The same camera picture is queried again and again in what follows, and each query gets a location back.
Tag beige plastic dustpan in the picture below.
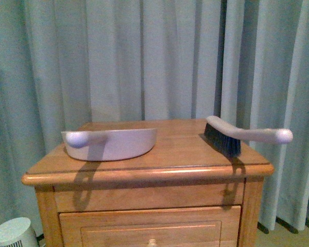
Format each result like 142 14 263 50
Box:
61 128 157 161

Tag beige hand brush black bristles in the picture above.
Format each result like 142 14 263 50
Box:
204 116 293 158

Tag wooden nightstand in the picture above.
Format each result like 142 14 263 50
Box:
22 119 274 246

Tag wooden nightstand drawer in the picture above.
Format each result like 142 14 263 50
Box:
59 206 241 246

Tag light green curtain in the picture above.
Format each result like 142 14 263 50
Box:
0 1 309 234

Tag white cylindrical appliance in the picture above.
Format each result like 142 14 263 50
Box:
0 217 39 247

